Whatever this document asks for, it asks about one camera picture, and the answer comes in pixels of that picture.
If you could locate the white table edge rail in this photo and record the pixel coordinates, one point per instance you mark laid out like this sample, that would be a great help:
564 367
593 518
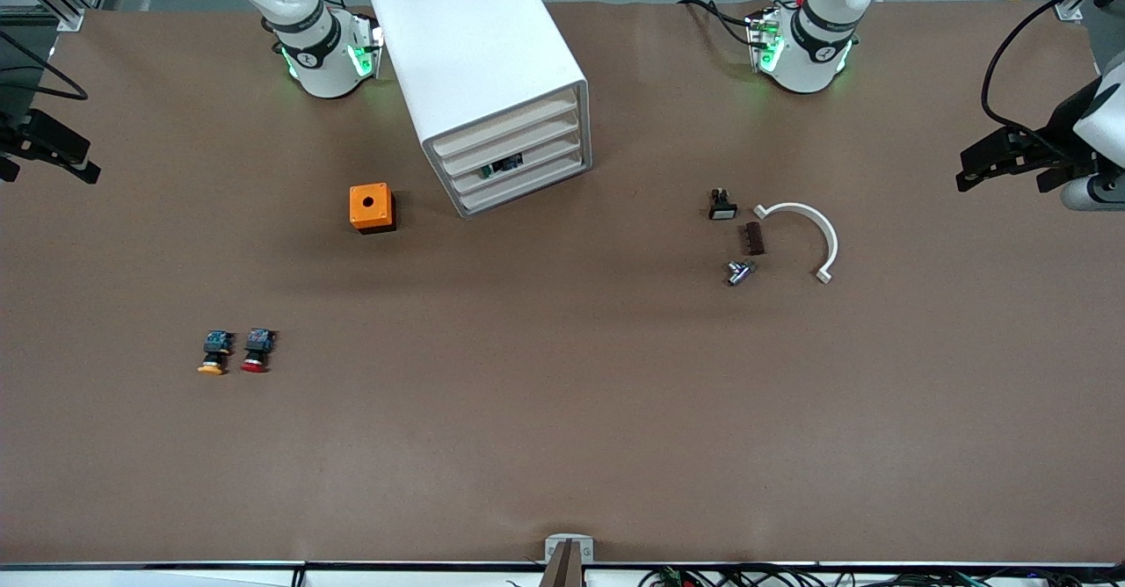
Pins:
176 572

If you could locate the brown ribbed block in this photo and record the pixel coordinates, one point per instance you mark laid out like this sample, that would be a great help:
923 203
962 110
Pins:
753 238

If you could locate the grey metal bracket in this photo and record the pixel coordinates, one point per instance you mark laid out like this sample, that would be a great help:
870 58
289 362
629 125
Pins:
554 543

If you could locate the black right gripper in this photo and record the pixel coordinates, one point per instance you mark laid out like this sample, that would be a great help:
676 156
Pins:
19 127

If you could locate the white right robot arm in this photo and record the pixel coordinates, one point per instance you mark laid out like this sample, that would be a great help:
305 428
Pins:
308 42

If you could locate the dark camera pole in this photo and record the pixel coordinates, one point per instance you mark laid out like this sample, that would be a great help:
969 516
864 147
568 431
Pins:
562 569

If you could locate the black switch with white face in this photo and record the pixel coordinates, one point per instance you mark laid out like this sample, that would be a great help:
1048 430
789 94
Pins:
722 209

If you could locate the orange box with hole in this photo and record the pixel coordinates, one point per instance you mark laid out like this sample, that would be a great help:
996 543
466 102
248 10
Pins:
369 207

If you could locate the white curved bracket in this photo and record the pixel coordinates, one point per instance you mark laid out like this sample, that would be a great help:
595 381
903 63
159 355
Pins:
824 231

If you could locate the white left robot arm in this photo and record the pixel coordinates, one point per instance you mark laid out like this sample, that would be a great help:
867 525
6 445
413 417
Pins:
809 60

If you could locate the yellow push button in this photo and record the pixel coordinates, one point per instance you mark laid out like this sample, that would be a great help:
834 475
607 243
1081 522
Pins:
215 351

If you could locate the silver metal fitting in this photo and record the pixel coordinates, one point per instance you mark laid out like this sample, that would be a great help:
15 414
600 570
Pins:
738 271

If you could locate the brown table cover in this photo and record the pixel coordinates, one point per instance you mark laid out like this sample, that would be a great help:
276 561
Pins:
562 411

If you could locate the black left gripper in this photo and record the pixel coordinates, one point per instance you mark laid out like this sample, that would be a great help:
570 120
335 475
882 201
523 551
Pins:
1057 126

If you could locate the red push button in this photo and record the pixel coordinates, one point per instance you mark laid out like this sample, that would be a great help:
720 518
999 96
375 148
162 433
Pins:
257 350

